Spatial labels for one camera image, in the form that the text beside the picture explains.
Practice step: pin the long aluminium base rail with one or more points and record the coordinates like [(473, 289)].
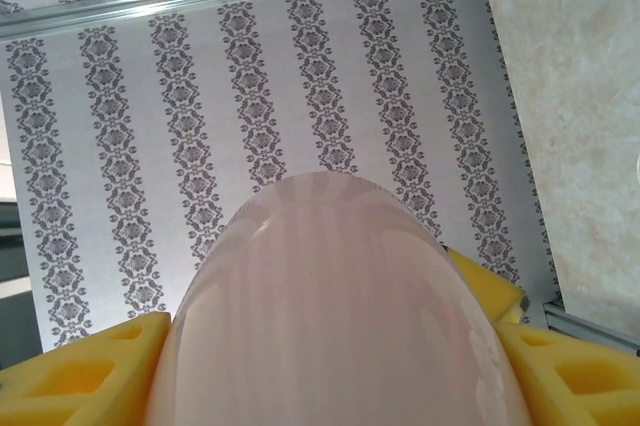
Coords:
[(595, 328)]

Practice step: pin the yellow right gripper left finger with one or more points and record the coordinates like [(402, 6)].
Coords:
[(75, 386)]

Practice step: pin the pale pink mug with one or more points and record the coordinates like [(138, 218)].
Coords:
[(330, 321)]

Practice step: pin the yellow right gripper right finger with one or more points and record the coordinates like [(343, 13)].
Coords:
[(575, 386)]

